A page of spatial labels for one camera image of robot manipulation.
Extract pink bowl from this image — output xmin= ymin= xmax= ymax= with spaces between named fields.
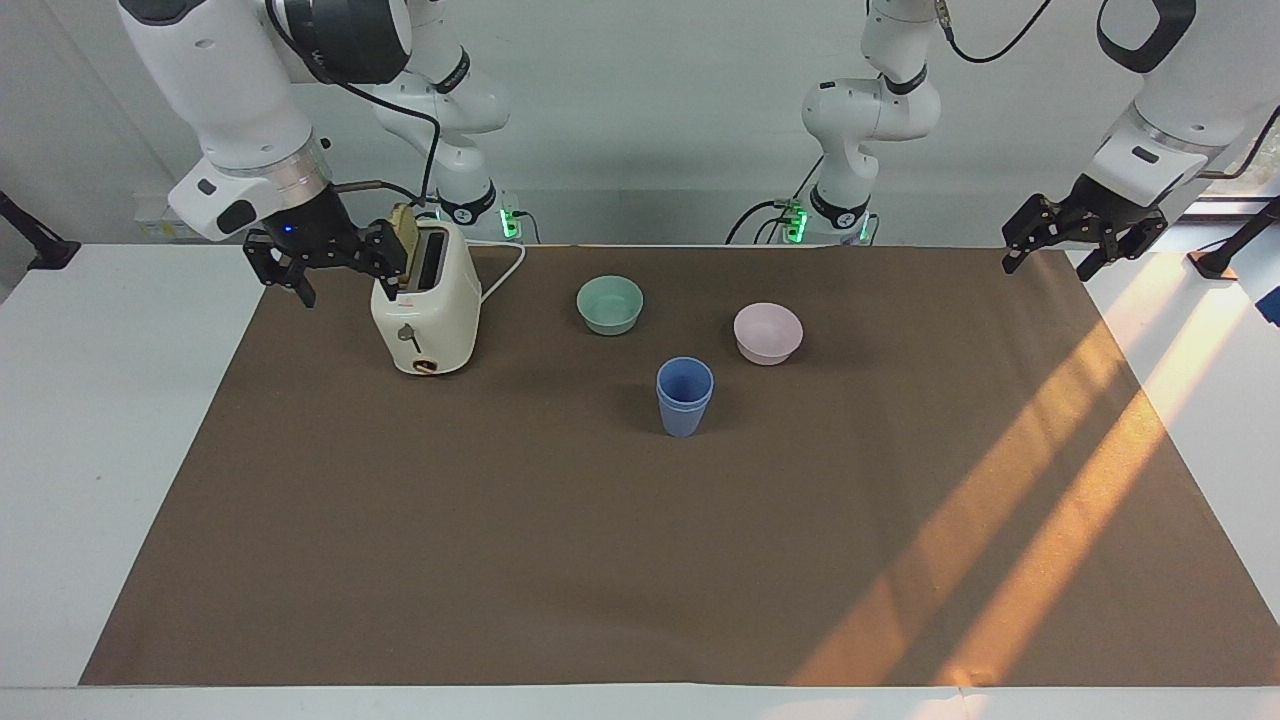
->
xmin=733 ymin=302 xmax=805 ymax=367

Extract black cable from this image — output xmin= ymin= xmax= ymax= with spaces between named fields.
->
xmin=726 ymin=155 xmax=826 ymax=247
xmin=934 ymin=0 xmax=1054 ymax=65
xmin=1196 ymin=108 xmax=1280 ymax=182
xmin=262 ymin=0 xmax=444 ymax=217

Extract white toaster cable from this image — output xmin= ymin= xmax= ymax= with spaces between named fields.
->
xmin=464 ymin=238 xmax=527 ymax=306

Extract toast slice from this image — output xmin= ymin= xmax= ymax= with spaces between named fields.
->
xmin=389 ymin=203 xmax=422 ymax=293

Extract green bowl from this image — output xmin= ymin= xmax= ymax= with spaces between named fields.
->
xmin=576 ymin=275 xmax=645 ymax=337

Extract blue cup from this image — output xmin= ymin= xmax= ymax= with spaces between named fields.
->
xmin=658 ymin=394 xmax=713 ymax=439
xmin=656 ymin=356 xmax=716 ymax=412

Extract cream toaster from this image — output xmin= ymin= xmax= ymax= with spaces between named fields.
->
xmin=370 ymin=219 xmax=484 ymax=377

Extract black stand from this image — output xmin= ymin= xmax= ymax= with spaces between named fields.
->
xmin=0 ymin=190 xmax=82 ymax=272
xmin=1188 ymin=195 xmax=1280 ymax=282

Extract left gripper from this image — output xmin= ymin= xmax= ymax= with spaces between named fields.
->
xmin=1002 ymin=174 xmax=1168 ymax=283

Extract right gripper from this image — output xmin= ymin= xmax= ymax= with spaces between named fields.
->
xmin=243 ymin=187 xmax=408 ymax=309

